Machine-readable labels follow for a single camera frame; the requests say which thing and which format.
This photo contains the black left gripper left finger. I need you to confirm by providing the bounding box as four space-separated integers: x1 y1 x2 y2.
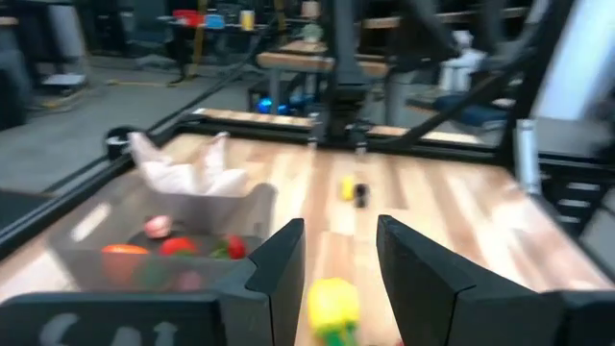
213 218 307 346

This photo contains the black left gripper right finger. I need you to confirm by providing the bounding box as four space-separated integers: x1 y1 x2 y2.
376 214 558 346

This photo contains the yellow toy bell pepper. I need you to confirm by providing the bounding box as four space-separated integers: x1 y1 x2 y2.
306 277 361 346

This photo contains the pink white toy fruit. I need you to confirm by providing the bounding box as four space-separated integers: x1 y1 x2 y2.
143 214 174 240

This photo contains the dark toy blackberry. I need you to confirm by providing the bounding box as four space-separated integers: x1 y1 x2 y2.
354 183 371 210

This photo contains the orange toy carrot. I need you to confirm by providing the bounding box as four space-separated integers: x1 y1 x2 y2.
100 243 151 284

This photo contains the translucent grey tupperware container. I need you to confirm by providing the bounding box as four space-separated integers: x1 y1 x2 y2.
47 182 279 294

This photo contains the beige cloth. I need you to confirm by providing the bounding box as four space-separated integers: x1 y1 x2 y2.
128 131 250 197

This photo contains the silver metal cylinder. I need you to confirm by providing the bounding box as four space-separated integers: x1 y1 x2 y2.
516 118 542 196

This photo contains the wooden workbench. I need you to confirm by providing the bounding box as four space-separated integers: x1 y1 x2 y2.
256 40 390 111

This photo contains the red bin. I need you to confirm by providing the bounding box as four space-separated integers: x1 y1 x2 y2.
172 9 206 28

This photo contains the black metal table frame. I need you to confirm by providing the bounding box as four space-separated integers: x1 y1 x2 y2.
0 0 615 251

